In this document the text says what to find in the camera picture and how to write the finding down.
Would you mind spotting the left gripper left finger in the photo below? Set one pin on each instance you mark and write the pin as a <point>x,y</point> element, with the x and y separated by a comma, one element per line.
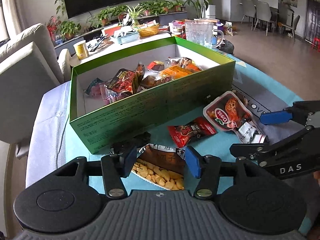
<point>115,167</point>

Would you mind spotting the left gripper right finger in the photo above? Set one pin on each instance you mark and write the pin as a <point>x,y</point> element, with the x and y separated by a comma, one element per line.
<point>206,169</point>

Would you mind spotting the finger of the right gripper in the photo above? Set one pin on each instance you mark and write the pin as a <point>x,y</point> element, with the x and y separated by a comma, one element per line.
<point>278,117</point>
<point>247,150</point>

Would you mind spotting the peanut snack bag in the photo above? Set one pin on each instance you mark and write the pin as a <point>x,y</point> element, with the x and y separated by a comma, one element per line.
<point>162,166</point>

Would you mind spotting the clear bag brown snacks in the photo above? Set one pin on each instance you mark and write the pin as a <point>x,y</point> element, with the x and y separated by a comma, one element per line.
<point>180,61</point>

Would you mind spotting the blue purple crab stick packet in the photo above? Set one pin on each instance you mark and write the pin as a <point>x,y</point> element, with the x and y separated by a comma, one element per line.
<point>93,90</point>

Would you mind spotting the orange yellow biscuit packet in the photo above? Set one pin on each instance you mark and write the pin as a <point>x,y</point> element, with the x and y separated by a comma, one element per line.
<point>175,72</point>

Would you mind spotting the red white chicken packet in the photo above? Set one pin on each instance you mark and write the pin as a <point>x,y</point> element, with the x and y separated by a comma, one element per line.
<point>228,113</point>

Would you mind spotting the small red snack packet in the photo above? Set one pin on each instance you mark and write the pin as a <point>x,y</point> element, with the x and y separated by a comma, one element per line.
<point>193,131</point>

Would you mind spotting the green cardboard box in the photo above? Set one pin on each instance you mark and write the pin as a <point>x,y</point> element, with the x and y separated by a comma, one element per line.
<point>98,125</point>

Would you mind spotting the dark red chocolate packet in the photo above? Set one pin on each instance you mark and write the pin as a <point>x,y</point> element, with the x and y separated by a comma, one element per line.
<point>125,81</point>

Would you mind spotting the grey dining chair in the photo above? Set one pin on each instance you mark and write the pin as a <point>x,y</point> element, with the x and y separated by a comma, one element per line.
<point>263,14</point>

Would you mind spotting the clear glass mug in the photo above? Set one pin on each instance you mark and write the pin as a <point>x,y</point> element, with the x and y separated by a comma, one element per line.
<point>204,33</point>

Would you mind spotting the round white coffee table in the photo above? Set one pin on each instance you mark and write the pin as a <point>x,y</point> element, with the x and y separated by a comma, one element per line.
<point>116,47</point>

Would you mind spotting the yellow canister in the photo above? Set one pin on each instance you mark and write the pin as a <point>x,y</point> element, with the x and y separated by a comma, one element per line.
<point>81,50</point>

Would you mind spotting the blue tissue tray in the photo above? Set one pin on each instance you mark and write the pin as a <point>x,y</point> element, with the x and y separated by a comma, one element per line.
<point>121,37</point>

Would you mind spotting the grey armchair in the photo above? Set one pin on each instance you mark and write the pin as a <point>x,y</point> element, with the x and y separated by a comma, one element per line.
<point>30,67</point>

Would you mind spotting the woven yellow basket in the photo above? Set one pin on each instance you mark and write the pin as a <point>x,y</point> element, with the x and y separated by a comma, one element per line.
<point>146,31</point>

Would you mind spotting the spider plant in vase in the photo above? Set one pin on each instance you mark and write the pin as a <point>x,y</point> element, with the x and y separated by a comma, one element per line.
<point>132,15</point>

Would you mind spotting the red flower arrangement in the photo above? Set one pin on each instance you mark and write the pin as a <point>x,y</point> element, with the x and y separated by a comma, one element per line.
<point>53,26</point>

